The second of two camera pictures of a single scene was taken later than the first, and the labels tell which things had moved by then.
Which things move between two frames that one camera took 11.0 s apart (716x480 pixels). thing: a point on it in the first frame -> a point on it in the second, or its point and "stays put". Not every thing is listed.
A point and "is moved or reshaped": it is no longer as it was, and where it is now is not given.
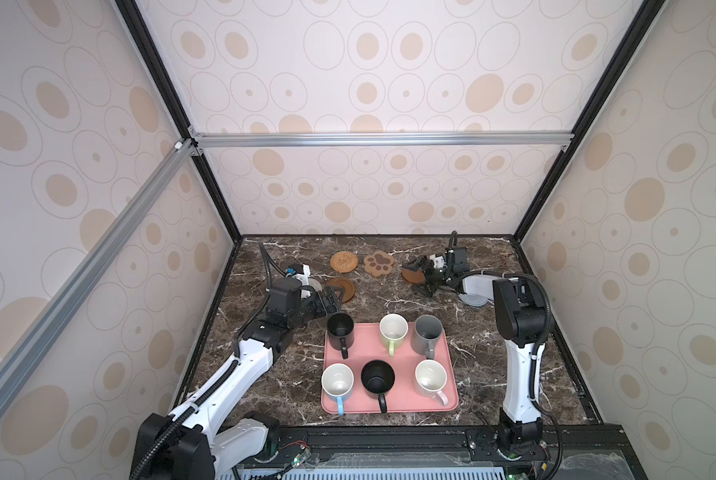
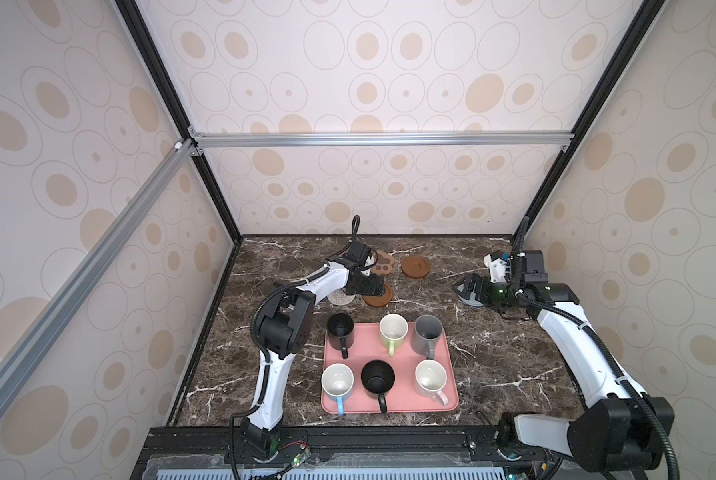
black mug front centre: x=378 y=377 stays put
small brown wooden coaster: x=346 y=285 is moved or reshaped
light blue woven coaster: x=473 y=300 stays put
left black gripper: x=332 y=303 -> x=375 y=289
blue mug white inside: x=337 y=380 stays put
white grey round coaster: x=315 y=283 is moved or reshaped
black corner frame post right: x=647 y=16 stays put
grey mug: x=426 y=332 stays put
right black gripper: x=428 y=272 -> x=486 y=285
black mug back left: x=340 y=330 stays put
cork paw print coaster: x=378 y=264 stays put
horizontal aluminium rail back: x=381 y=141 stays put
